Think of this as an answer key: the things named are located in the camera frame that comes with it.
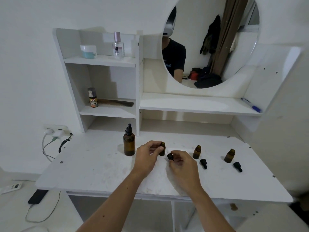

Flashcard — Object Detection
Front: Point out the person's left hand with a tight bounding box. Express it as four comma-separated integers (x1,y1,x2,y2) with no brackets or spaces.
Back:
133,140,166,176

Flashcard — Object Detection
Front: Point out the person's right hand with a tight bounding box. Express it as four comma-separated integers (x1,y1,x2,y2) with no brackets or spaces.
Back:
168,151,203,195

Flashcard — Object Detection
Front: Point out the person's right forearm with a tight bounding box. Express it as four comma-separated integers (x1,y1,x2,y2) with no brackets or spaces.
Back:
186,185,236,232

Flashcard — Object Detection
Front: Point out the person's left forearm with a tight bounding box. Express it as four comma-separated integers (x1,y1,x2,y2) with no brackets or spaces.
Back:
75,168,151,232

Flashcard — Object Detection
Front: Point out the large amber dropper bottle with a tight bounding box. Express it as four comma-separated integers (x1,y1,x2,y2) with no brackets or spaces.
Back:
123,123,136,157

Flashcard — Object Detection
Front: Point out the white shelf unit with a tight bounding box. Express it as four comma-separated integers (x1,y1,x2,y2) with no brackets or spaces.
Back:
53,27,303,137

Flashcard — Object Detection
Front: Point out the brown comb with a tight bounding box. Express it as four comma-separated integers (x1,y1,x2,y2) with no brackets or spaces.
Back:
98,99,135,107

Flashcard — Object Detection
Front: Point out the white dressing table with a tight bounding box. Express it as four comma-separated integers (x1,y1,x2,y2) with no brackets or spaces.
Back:
35,129,294,232

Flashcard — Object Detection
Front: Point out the small bottle orange label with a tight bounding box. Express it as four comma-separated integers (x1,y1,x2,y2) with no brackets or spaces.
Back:
87,87,99,108

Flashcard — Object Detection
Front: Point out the blue and white pen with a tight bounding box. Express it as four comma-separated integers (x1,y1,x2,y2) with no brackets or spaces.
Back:
241,97,262,113

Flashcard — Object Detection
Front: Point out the white charger plug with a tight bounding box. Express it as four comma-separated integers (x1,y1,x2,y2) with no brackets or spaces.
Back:
45,128,65,141

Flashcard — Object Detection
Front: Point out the clear perfume bottle pink cap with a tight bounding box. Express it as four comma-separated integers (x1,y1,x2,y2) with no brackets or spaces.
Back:
112,31,125,60

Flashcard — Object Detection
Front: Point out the translucent white bottle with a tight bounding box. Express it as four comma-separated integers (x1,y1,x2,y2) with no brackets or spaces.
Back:
131,30,140,57

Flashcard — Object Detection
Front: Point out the white and teal cream jar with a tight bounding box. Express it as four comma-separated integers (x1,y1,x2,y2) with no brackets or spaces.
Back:
80,45,97,59

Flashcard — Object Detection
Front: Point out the black phone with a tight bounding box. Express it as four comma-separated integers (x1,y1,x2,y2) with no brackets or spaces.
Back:
28,189,49,205

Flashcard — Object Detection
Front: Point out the round mirror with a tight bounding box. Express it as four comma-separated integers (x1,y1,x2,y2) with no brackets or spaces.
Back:
161,0,260,89

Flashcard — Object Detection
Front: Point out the white remote control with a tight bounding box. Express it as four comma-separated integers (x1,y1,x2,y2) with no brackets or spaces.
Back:
0,182,24,195

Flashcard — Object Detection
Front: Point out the black cable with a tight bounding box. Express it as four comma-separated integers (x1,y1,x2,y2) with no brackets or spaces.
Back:
58,133,73,154

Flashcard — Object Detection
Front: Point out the white wall power outlet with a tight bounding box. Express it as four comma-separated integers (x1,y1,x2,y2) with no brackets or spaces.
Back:
44,125,71,141

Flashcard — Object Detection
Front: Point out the grey cable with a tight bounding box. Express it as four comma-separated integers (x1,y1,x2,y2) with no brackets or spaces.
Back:
41,135,56,163

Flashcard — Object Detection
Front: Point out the thin phone charging cable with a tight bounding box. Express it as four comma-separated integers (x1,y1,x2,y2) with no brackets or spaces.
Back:
25,190,62,223

